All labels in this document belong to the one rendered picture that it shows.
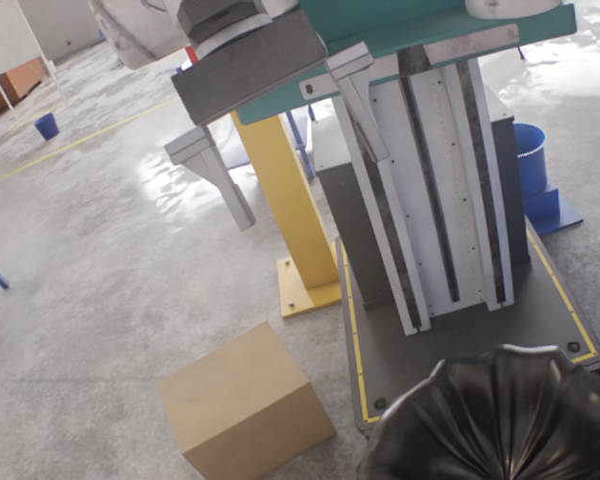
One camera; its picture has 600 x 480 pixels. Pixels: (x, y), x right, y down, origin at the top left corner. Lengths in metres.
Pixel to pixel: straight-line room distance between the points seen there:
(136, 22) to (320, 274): 1.67
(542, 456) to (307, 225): 1.42
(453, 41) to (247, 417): 1.18
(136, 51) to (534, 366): 0.90
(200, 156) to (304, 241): 1.75
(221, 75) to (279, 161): 1.58
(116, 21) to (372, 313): 1.20
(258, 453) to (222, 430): 0.18
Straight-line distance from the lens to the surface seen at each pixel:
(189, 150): 0.49
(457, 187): 1.40
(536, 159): 2.29
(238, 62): 0.48
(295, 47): 0.47
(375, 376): 1.55
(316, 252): 2.27
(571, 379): 1.06
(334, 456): 1.82
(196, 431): 1.69
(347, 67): 0.48
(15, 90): 11.98
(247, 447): 1.74
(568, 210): 2.49
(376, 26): 1.11
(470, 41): 0.99
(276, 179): 2.08
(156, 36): 0.90
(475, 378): 1.08
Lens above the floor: 1.51
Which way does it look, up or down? 33 degrees down
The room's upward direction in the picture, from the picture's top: 22 degrees counter-clockwise
